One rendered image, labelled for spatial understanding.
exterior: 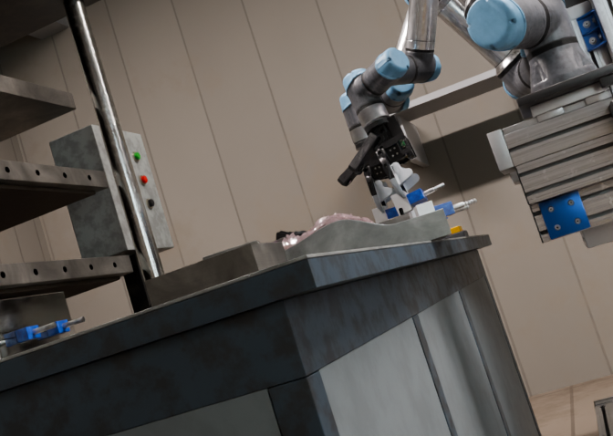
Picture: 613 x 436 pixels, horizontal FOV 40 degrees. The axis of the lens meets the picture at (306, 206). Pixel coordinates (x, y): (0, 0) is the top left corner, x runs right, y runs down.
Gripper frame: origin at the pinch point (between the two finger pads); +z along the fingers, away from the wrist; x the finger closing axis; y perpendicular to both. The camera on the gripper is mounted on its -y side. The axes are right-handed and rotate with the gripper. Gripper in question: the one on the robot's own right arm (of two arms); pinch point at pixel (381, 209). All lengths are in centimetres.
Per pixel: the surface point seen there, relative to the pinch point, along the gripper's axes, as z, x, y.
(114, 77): -143, 194, -166
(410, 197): 2.3, -30.6, 14.2
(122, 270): -5, -33, -67
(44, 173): -32, -57, -67
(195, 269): 9, -111, -9
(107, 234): -19, -16, -78
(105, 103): -53, -27, -61
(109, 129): -45, -27, -61
